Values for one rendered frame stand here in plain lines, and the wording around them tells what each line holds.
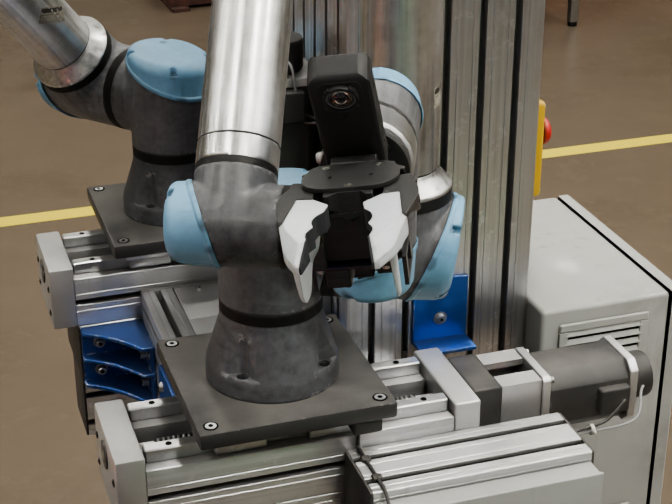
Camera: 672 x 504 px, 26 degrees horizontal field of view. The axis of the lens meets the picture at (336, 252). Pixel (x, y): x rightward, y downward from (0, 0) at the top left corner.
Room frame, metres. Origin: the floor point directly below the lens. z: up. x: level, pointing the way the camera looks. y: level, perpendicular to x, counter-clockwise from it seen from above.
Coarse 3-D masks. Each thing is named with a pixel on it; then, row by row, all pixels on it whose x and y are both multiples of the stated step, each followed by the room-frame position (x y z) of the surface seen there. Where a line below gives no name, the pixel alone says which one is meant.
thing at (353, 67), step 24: (312, 72) 0.98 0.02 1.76; (336, 72) 0.97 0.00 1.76; (360, 72) 0.97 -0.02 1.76; (312, 96) 0.98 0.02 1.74; (336, 96) 0.97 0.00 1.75; (360, 96) 0.98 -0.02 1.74; (336, 120) 0.99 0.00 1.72; (360, 120) 0.99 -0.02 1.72; (336, 144) 1.01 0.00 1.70; (360, 144) 1.01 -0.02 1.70; (384, 144) 1.01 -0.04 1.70
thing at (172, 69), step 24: (144, 48) 1.92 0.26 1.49; (168, 48) 1.92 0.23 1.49; (192, 48) 1.93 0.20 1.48; (120, 72) 1.90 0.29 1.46; (144, 72) 1.86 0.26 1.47; (168, 72) 1.86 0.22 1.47; (192, 72) 1.87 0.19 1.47; (120, 96) 1.89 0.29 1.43; (144, 96) 1.86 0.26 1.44; (168, 96) 1.85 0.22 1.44; (192, 96) 1.86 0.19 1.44; (120, 120) 1.90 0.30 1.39; (144, 120) 1.86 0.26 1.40; (168, 120) 1.85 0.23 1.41; (192, 120) 1.86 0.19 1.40; (144, 144) 1.86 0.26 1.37; (168, 144) 1.85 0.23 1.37; (192, 144) 1.86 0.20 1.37
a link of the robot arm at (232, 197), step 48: (240, 0) 1.28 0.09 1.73; (288, 0) 1.31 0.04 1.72; (240, 48) 1.25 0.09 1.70; (288, 48) 1.29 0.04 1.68; (240, 96) 1.22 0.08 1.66; (240, 144) 1.19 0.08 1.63; (192, 192) 1.16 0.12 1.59; (240, 192) 1.16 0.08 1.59; (192, 240) 1.14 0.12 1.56; (240, 240) 1.14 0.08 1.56
